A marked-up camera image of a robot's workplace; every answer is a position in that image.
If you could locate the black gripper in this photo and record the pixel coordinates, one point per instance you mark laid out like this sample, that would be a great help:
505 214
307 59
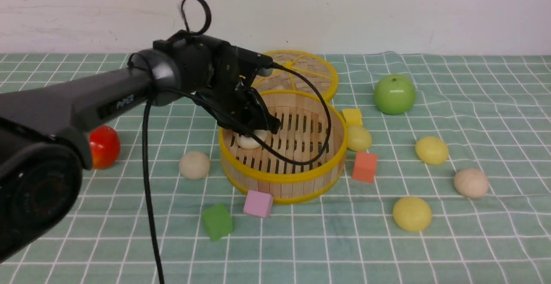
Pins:
208 67

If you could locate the yellow bun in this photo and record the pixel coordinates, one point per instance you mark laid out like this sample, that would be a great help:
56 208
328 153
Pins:
432 150
359 139
412 214

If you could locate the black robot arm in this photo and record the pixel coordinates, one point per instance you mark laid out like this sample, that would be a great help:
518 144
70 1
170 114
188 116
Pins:
44 131

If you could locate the bamboo steamer tray yellow rim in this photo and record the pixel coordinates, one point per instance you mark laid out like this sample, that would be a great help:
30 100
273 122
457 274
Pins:
312 140

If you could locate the woven bamboo steamer lid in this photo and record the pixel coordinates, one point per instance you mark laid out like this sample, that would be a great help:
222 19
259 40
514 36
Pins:
314 68

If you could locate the pink cube block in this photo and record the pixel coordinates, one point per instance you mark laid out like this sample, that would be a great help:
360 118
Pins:
258 204

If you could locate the yellow cube block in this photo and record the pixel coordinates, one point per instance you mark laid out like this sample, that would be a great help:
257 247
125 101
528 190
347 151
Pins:
352 117

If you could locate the green cube block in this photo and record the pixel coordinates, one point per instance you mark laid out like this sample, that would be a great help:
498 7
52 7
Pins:
217 222

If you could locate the orange cube block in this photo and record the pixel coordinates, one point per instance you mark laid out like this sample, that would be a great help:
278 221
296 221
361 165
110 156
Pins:
365 167

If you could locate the green apple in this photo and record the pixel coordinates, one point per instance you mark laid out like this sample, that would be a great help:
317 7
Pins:
394 94

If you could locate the red pomegranate fruit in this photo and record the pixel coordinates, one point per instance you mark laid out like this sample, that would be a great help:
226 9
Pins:
105 147

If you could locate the green checkered tablecloth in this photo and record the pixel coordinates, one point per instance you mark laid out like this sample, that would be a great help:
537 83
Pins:
493 112

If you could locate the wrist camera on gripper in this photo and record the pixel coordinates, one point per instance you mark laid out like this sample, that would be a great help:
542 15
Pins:
252 63

